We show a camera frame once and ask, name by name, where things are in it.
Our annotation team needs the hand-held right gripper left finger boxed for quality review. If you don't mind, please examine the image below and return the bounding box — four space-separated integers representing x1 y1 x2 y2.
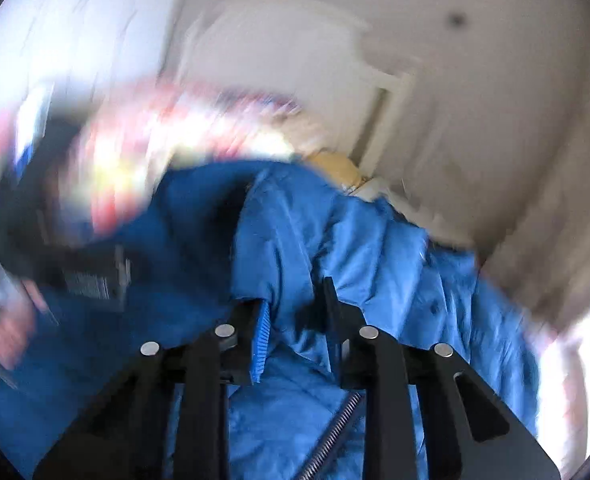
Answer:
32 299 272 480

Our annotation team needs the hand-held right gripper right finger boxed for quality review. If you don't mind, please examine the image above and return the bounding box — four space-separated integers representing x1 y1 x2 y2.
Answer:
323 276 562 480

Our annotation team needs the blue padded jacket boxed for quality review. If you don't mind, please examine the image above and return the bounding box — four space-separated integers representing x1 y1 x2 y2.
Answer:
0 157 543 480

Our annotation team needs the person's left hand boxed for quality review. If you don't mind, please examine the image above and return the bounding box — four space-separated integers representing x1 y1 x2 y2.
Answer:
0 280 38 368

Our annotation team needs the yellow pillow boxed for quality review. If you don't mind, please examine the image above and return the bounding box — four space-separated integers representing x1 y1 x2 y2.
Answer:
305 152 366 193

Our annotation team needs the floral blanket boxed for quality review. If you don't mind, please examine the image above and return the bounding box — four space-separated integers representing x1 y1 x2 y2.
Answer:
0 77 326 238

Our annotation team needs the white bed headboard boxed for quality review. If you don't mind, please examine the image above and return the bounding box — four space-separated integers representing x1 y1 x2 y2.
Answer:
177 2 413 173

